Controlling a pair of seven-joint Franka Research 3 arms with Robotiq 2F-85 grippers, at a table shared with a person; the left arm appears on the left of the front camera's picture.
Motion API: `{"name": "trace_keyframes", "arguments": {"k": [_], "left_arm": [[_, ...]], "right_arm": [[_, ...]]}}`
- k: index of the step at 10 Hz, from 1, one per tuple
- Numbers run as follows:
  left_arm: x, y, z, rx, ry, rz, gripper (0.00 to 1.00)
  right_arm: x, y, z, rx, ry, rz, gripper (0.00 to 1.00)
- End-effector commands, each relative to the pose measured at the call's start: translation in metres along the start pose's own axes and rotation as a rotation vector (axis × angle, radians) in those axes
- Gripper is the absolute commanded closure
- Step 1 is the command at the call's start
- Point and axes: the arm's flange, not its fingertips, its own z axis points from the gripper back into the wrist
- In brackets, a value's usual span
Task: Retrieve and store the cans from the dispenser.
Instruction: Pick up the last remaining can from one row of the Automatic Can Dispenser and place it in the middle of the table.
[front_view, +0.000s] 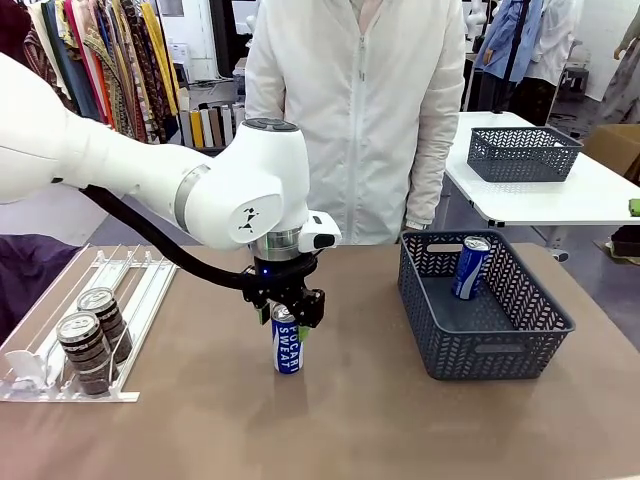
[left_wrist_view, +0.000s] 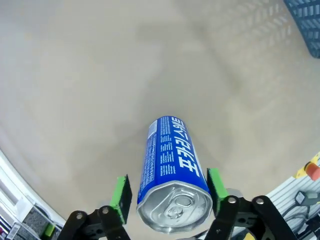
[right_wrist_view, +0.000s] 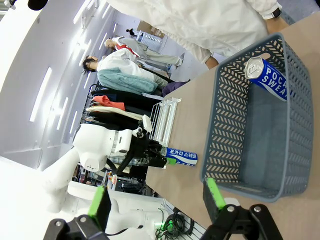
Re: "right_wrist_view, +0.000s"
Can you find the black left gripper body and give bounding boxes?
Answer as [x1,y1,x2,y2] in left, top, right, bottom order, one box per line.
[127,137,163,168]

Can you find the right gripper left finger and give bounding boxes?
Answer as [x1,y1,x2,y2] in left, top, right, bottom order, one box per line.
[42,185,113,240]

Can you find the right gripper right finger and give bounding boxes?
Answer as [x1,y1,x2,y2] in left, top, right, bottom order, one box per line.
[199,177,285,240]

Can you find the blue Pocari Sweat can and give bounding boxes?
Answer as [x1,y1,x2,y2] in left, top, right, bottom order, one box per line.
[161,147,199,168]
[243,56,296,103]

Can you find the grey plastic lattice basket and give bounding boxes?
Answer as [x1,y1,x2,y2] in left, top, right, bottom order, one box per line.
[199,31,315,203]

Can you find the person's left forearm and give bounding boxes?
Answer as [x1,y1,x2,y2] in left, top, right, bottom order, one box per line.
[249,0,283,20]

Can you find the person's right forearm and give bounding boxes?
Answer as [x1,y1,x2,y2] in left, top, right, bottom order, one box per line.
[184,37,215,65]

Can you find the person's right hand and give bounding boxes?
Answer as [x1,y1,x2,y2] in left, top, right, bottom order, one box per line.
[205,55,221,70]

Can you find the person's left hand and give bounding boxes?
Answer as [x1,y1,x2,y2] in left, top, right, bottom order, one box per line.
[265,16,289,35]

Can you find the cream hanging garment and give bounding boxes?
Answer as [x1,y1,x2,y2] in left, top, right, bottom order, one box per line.
[86,104,148,122]

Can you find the black hanging garment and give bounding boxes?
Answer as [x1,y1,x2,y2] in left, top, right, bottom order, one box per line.
[89,84,163,107]

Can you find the orange hanging garment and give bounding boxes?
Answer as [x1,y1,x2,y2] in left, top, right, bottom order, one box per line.
[91,94,126,112]

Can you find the purple cloth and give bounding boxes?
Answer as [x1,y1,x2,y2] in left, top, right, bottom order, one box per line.
[162,80,191,98]

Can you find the teal fluffy garment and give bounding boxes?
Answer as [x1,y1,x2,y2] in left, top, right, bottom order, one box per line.
[96,68,158,96]

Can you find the ceiling light strip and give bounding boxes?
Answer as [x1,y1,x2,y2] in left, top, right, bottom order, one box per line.
[29,66,53,123]
[69,111,78,135]
[56,96,69,131]

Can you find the black-haired mannequin white shirt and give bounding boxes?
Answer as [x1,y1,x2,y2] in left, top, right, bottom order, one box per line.
[82,47,173,85]

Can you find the bald mannequin grey clothes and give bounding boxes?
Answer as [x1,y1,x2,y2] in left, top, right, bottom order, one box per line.
[104,36,185,68]

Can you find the stacked cardboard boxes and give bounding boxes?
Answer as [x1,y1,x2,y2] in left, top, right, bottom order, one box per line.
[138,20,166,38]

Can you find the person in white jacket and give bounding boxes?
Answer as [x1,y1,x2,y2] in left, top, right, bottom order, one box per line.
[106,0,283,65]

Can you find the white wire can dispenser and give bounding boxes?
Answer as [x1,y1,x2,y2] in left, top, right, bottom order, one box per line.
[149,96,183,148]

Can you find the black floor cable bundle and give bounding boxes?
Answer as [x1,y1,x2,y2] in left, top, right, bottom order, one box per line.
[154,209,196,240]

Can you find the white wire cart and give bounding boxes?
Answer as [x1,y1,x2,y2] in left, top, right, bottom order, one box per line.
[136,29,166,48]

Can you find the right arm black cable sleeve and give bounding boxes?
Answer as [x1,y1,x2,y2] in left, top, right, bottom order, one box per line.
[27,0,49,11]

